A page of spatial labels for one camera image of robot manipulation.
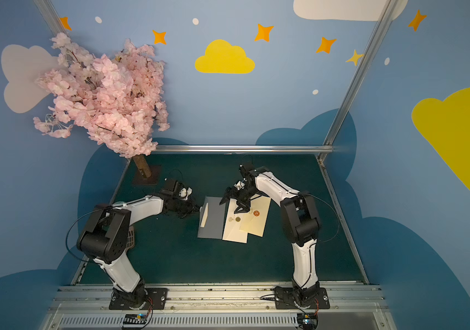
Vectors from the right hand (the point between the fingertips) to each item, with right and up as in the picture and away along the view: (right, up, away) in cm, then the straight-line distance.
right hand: (228, 205), depth 90 cm
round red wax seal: (+13, -5, +9) cm, 17 cm away
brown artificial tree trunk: (-45, +19, +14) cm, 51 cm away
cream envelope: (+12, -9, +7) cm, 17 cm away
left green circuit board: (-33, -39, -17) cm, 54 cm away
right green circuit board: (+29, -39, -17) cm, 52 cm away
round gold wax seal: (+4, -7, +6) cm, 10 cm away
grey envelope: (-7, -9, +4) cm, 12 cm away
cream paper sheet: (-12, -6, +6) cm, 15 cm away
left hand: (-12, -1, +5) cm, 13 cm away
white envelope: (+2, -9, +6) cm, 11 cm away
